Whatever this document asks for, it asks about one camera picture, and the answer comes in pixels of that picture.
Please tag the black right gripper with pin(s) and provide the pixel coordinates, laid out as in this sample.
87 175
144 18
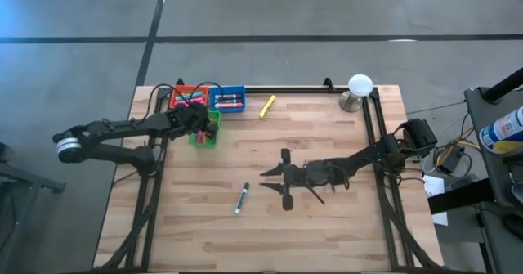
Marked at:
310 175

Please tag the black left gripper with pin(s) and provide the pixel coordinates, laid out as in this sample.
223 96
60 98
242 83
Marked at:
192 118

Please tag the orange highlighter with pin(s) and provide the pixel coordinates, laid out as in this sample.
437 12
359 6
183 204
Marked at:
204 137

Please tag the slim pink highlighter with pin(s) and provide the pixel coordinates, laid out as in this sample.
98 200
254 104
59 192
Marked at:
199 137

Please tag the orange Expo marker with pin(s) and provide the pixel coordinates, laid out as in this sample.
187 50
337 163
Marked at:
229 105

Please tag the long pink highlighter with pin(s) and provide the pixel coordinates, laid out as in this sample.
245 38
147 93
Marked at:
192 101

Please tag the teal highlighter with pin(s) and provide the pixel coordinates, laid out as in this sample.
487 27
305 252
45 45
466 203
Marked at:
190 96

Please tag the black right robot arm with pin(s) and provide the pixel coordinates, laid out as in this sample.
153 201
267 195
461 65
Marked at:
367 155

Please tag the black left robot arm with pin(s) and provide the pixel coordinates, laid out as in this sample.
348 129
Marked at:
122 124

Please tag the green plastic basket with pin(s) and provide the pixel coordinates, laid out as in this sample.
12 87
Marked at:
204 145

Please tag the blue plastic basket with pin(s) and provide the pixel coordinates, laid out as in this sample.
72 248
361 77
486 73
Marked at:
227 110

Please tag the red plastic basket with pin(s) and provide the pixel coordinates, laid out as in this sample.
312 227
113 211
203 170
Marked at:
180 89

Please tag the yellow highlighter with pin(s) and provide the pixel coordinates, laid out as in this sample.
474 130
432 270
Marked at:
267 106

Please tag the white mushroom lamp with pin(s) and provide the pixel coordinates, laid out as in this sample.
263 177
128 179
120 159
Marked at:
360 85

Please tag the white paper sheet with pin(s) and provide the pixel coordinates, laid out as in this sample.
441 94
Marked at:
432 186

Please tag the black power box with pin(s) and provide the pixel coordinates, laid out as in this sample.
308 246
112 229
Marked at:
449 162

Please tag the black stand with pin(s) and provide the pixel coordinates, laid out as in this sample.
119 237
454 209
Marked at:
24 176

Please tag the dark grey cart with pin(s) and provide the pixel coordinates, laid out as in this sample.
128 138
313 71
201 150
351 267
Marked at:
486 172

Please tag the white labelled canister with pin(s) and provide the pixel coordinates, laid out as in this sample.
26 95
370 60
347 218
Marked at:
504 128

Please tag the black stand pole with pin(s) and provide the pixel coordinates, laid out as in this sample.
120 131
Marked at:
504 86

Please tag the black frame clamp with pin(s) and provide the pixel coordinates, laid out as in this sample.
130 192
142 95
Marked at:
180 82
328 83

